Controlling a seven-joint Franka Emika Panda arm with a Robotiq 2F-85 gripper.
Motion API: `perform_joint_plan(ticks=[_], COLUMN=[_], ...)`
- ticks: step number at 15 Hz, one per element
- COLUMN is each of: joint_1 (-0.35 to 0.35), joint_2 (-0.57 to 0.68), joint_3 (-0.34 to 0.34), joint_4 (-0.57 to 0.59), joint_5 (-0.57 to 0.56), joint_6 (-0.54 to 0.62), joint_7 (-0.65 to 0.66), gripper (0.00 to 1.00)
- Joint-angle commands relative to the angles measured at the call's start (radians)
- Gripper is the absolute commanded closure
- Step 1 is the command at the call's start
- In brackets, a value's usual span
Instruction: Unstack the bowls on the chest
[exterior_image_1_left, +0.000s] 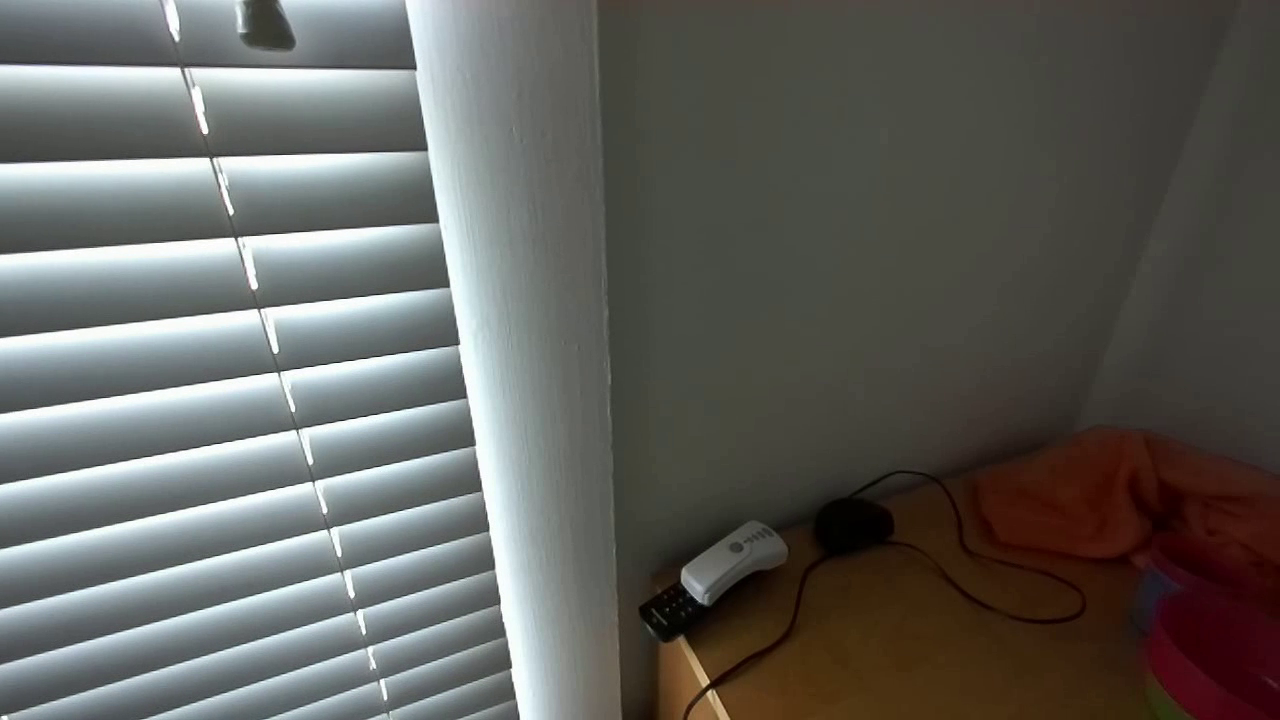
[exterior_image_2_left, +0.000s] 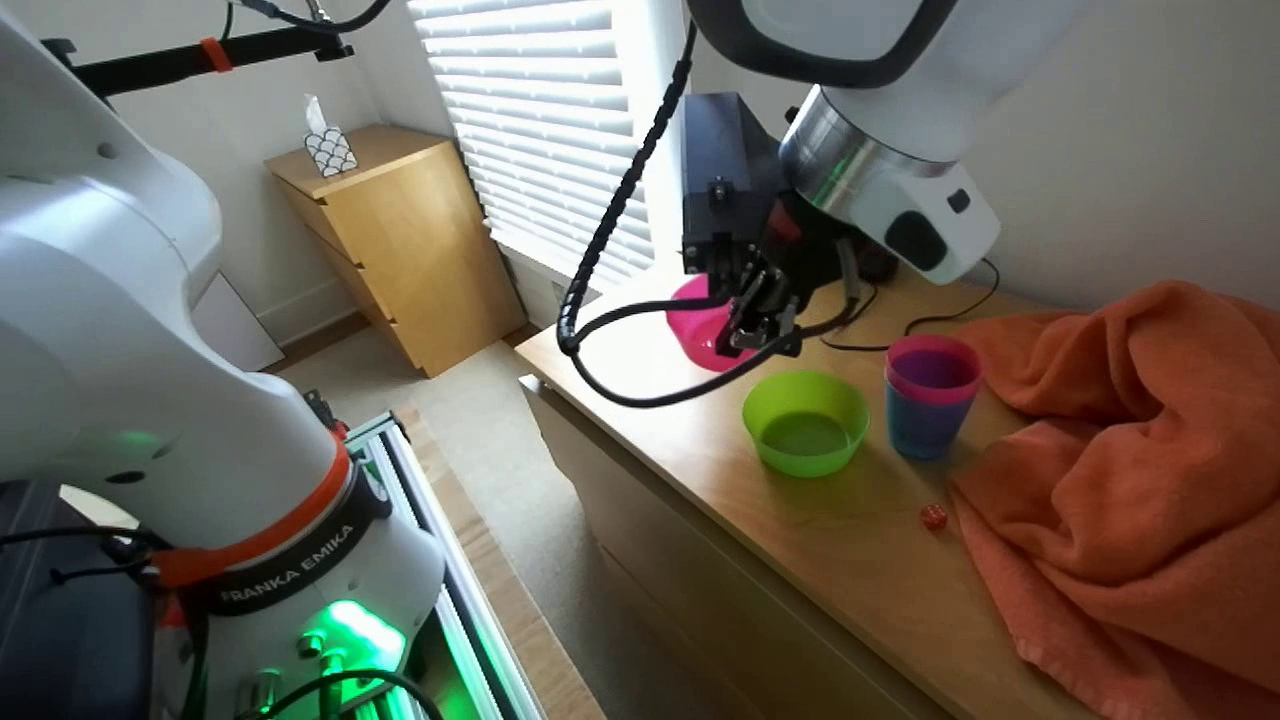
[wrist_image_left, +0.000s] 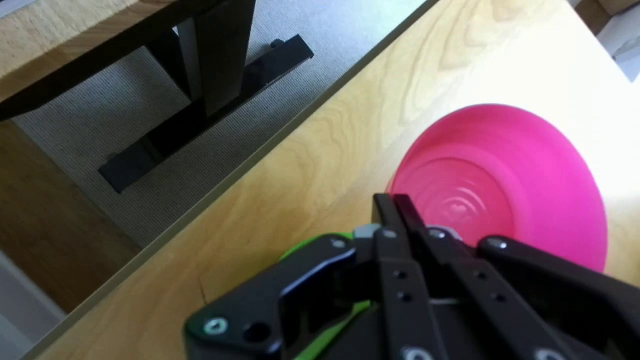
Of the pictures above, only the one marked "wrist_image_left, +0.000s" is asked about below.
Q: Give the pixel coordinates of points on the long wooden chest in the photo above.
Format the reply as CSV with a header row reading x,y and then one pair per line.
x,y
300,166

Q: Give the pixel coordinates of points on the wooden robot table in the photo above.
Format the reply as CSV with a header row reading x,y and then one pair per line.
x,y
41,41

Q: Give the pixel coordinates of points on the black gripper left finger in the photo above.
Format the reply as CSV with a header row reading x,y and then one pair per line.
x,y
401,287

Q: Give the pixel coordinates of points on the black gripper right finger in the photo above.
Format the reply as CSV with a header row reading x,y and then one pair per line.
x,y
480,292

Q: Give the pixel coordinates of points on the black table leg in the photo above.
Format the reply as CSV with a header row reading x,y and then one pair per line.
x,y
220,61

